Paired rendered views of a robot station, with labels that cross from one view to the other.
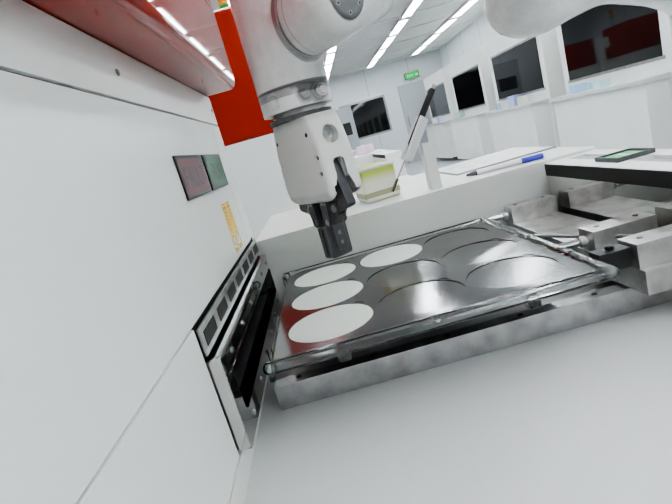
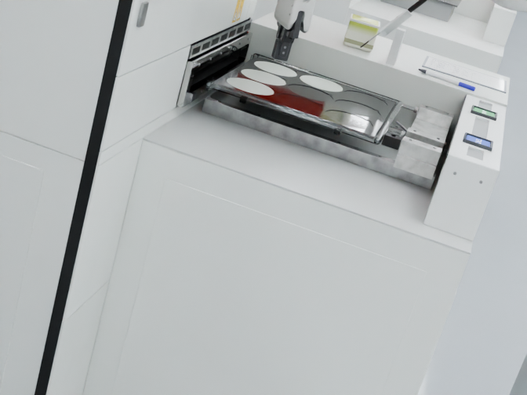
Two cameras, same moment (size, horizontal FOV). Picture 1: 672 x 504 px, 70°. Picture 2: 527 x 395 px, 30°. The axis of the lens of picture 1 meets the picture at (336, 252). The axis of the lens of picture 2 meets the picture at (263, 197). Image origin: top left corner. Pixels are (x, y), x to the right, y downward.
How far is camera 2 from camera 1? 1.47 m
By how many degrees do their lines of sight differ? 12
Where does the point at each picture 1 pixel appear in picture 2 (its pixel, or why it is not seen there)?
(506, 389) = (298, 157)
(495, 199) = (419, 96)
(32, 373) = (161, 28)
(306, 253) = not seen: hidden behind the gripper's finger
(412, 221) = (357, 74)
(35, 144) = not seen: outside the picture
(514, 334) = (328, 149)
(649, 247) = (407, 145)
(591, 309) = (372, 161)
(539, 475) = (272, 169)
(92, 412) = (162, 45)
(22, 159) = not seen: outside the picture
